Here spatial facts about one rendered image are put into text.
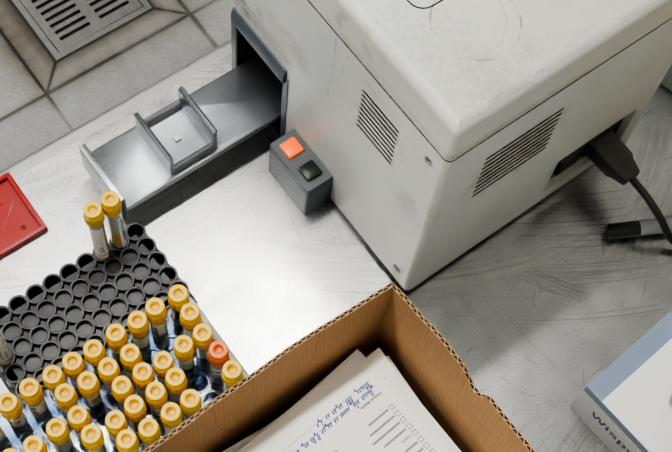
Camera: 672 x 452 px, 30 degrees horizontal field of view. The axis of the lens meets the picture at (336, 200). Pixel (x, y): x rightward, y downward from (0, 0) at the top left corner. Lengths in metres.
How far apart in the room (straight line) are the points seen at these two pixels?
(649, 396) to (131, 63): 1.40
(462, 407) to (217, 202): 0.31
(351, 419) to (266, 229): 0.22
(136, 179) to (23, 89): 1.15
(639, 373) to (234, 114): 0.42
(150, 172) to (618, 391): 0.45
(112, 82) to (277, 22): 1.23
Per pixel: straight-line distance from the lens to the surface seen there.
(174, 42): 2.29
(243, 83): 1.17
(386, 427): 1.03
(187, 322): 1.00
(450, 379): 0.99
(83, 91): 2.25
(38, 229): 1.15
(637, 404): 1.08
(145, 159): 1.14
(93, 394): 0.99
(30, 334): 1.10
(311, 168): 1.12
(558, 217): 1.19
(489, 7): 0.92
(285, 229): 1.15
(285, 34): 1.04
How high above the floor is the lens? 1.92
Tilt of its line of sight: 64 degrees down
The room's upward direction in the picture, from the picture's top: 9 degrees clockwise
